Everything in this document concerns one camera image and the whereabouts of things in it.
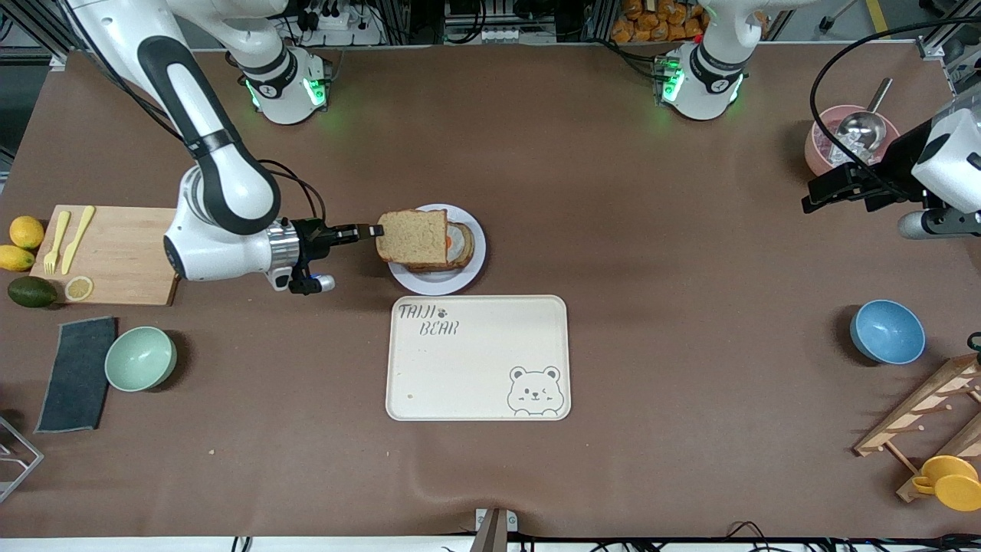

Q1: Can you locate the plain brown bread slice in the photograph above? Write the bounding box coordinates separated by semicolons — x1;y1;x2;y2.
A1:
376;209;450;265

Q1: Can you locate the toast with fried egg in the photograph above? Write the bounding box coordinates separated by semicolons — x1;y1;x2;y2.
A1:
405;222;476;274

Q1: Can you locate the round white plate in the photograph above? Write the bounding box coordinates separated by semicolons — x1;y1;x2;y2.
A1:
386;203;487;297

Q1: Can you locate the pink bowl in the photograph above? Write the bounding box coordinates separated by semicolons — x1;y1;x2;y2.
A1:
804;105;904;177

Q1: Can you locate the clear ice cubes pile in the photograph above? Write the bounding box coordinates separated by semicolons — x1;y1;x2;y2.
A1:
814;123;871;166

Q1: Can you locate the metal scoop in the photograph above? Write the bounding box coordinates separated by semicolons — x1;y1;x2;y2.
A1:
835;77;894;154

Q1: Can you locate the blue bowl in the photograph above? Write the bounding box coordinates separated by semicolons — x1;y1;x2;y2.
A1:
849;299;927;366

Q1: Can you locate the cream bear print tray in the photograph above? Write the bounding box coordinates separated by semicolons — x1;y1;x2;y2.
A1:
385;294;573;422

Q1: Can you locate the wooden cutting board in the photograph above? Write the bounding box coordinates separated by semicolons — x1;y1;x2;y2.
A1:
29;205;197;307

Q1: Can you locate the white power strip with plugs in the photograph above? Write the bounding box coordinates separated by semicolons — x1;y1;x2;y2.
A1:
295;0;384;47

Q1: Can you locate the mint green bowl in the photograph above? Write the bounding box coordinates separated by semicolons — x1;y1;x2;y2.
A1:
104;326;178;393

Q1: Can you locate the wooden cup rack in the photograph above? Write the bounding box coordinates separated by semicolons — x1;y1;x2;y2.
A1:
852;353;981;503

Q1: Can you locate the yellow plastic knife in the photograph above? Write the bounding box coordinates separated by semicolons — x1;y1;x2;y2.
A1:
61;205;97;275

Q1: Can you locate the bag of orange buns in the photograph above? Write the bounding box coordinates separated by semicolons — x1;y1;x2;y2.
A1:
611;0;710;44

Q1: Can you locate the small white power strip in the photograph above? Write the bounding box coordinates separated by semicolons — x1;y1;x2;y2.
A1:
477;25;539;44

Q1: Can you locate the yellow plastic fork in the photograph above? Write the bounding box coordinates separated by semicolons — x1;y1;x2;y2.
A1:
44;210;71;275

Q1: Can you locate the dark grey cloth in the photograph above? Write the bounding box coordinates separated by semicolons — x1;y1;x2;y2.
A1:
34;316;118;435

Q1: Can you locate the green avocado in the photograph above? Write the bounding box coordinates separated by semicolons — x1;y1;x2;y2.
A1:
7;276;58;309

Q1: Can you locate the yellow plastic cup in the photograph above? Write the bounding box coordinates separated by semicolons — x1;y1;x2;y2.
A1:
912;455;981;512

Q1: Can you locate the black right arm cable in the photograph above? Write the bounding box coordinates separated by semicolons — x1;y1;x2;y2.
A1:
257;159;326;223

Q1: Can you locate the aluminium frame profile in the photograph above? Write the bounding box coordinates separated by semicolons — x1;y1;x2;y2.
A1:
917;0;981;61
11;0;85;71

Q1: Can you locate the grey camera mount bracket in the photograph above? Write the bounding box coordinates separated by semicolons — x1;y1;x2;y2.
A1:
469;508;519;552

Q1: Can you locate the metal wire rack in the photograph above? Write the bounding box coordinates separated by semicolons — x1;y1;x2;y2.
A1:
0;414;44;504

